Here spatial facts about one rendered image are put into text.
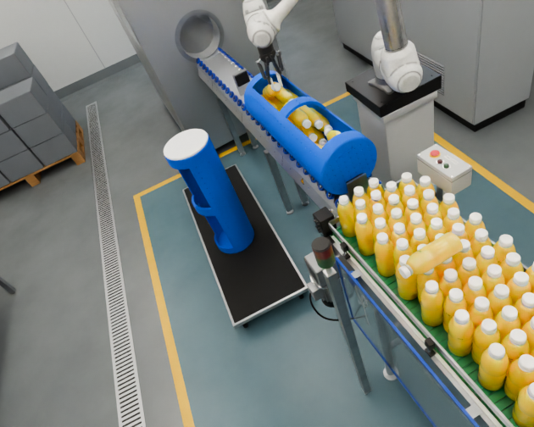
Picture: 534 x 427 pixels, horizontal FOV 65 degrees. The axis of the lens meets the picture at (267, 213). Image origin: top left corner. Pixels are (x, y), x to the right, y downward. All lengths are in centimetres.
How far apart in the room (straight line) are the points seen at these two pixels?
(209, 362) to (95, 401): 78
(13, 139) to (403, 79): 408
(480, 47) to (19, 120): 419
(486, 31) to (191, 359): 284
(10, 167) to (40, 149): 37
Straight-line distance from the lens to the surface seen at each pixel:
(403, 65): 206
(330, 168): 180
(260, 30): 186
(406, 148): 250
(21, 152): 521
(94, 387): 315
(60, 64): 694
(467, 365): 155
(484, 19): 326
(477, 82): 347
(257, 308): 266
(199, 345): 288
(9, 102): 496
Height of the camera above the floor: 232
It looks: 44 degrees down
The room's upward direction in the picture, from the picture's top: 23 degrees counter-clockwise
